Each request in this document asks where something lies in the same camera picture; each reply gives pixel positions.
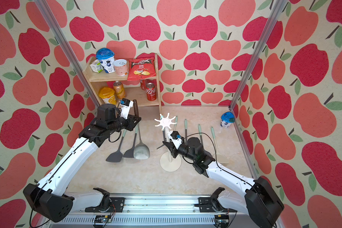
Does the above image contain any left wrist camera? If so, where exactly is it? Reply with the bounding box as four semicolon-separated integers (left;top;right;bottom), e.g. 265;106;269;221
120;98;134;119

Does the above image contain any grey spatula mint handle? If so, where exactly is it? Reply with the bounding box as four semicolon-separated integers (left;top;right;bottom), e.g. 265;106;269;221
198;124;203;144

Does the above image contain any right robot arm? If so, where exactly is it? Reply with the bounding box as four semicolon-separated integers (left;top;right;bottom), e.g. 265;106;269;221
163;131;285;228

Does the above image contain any white spatula mint handle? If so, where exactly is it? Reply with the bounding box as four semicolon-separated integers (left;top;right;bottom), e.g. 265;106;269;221
173;116;178;131

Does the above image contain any red cola can front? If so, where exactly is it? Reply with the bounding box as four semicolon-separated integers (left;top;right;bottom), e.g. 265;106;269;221
145;83;157;101

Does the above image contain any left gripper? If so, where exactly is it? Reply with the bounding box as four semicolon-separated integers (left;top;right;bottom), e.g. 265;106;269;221
108;112;143;133

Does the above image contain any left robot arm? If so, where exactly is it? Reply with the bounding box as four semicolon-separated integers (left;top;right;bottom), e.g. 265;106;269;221
23;98;141;222

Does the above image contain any left circuit board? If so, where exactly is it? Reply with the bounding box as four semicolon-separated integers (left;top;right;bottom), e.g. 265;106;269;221
94;215;113;225

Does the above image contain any pink cup foil lid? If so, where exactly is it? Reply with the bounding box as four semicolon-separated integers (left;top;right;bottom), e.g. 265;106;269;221
113;59;129;77

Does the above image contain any red cola can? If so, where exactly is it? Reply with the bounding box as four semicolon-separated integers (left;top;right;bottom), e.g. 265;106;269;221
140;79;148;90
145;83;157;101

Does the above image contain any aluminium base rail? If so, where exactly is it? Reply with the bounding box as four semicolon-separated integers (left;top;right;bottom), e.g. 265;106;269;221
34;192;280;228

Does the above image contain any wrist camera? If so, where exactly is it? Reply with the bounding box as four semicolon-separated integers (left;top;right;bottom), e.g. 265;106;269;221
120;98;134;119
168;131;184;149

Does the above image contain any aluminium frame post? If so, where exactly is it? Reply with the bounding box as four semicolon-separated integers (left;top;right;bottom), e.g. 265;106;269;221
229;0;288;112
34;0;100;107

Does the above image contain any small green white carton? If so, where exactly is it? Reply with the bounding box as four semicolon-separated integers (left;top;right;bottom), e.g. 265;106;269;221
90;59;104;73

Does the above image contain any wooden two-tier shelf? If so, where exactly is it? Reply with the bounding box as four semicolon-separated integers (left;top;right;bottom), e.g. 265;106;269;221
82;54;162;114

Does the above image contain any grey spatula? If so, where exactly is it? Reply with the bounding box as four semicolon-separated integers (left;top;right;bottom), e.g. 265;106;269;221
123;126;138;158

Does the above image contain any red cola can back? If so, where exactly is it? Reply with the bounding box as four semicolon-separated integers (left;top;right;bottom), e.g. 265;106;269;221
140;79;148;90

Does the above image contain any yellow mango cup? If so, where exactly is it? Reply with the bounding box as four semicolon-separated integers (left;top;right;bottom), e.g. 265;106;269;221
98;87;117;105

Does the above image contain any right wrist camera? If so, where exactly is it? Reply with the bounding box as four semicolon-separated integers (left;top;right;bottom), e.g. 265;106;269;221
168;131;184;149

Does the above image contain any blue lid yogurt cup floor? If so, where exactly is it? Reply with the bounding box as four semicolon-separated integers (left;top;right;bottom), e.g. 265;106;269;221
220;112;235;128

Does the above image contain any right aluminium frame post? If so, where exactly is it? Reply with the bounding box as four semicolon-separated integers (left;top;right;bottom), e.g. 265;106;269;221
229;0;288;112

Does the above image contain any white utensil rack stand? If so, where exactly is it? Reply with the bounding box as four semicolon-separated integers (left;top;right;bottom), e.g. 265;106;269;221
155;113;181;173

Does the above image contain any left aluminium frame post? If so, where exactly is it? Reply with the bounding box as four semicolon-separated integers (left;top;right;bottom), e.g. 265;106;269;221
34;0;100;107

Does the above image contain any red chips bag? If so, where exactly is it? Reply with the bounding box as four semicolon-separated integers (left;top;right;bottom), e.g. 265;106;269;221
127;57;156;81

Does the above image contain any right circuit board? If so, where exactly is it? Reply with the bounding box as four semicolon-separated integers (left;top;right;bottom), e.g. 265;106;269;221
214;215;230;228

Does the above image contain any blue lid yogurt tub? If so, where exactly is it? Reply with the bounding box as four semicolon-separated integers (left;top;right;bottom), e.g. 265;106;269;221
96;48;116;73

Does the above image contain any grey spoon dark handle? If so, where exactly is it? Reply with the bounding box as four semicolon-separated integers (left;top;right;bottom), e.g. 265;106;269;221
133;99;150;160

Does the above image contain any grey slotted turner mint handle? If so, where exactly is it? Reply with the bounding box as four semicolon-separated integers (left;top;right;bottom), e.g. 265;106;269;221
184;119;188;141

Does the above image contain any circuit board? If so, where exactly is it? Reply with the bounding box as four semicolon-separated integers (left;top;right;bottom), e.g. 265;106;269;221
214;215;230;228
94;215;113;225

